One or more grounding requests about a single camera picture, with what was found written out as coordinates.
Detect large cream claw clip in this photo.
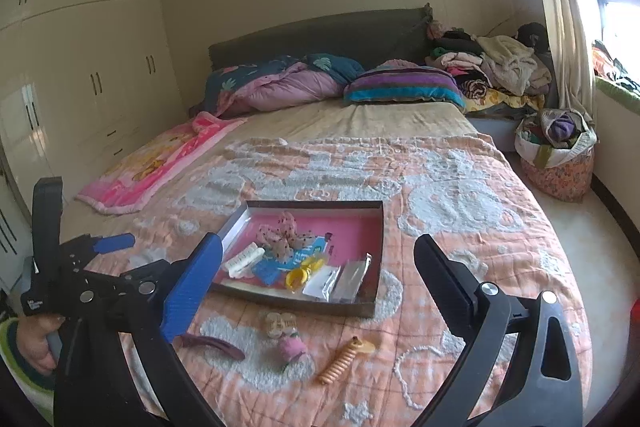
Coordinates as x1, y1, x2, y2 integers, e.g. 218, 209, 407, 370
221, 243, 266, 279

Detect peach quilt with white clouds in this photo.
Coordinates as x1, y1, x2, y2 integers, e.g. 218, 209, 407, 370
120, 134, 601, 427

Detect cream curtain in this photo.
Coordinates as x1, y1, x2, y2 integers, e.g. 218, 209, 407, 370
517, 0, 598, 122

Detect dark green headboard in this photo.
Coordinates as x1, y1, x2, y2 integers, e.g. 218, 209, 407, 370
207, 3, 433, 72

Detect floral bag of clothes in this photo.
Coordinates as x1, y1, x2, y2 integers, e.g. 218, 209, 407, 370
515, 107, 598, 202

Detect clear plastic hair tie packet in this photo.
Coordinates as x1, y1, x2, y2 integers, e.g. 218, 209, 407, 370
331, 253, 373, 304

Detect pink cartoon blanket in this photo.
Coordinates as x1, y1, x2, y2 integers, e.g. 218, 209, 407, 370
75, 112, 248, 215

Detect pink pom-pom hair tie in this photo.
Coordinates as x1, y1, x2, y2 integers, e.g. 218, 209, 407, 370
277, 332, 308, 364

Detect shallow cardboard box pink inside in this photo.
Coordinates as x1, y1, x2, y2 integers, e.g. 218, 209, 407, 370
209, 200, 385, 319

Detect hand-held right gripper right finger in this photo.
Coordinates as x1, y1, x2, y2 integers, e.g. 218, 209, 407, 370
414, 233, 583, 427

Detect person's left hand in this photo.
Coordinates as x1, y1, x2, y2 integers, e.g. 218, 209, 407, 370
15, 314, 66, 378

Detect beige bed sheet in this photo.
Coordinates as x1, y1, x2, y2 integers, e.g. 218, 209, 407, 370
65, 98, 491, 238

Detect yellow hair clip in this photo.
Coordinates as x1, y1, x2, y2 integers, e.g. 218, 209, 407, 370
286, 256, 327, 291

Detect orange spiral hair comb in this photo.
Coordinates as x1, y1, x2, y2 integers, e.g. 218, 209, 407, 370
317, 336, 376, 385

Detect clothes on windowsill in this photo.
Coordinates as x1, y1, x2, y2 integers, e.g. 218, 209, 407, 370
592, 39, 640, 95

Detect navy and pink comforter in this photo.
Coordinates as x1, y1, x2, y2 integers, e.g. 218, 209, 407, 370
202, 53, 366, 118

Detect striped purple pillow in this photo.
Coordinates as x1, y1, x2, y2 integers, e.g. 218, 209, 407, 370
343, 66, 467, 110

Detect spotted fabric bow hair clip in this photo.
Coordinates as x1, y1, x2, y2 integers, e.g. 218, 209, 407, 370
255, 212, 318, 263

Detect blue item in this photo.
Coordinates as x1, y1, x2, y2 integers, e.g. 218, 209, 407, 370
250, 252, 301, 285

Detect cream wardrobe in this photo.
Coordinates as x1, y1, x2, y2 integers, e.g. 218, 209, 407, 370
0, 0, 186, 298

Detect pile of clothes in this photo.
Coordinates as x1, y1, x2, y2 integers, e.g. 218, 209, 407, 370
425, 21, 553, 112

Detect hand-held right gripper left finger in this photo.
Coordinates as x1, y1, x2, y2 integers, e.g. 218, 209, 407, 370
52, 232, 226, 427

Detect small clear plastic packet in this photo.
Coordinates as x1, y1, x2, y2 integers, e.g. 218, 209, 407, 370
302, 266, 342, 301

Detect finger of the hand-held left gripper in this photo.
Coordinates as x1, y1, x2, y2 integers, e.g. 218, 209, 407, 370
120, 259, 172, 286
91, 233, 137, 257

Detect small beige claw clip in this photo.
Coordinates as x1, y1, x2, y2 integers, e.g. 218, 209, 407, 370
264, 312, 297, 340

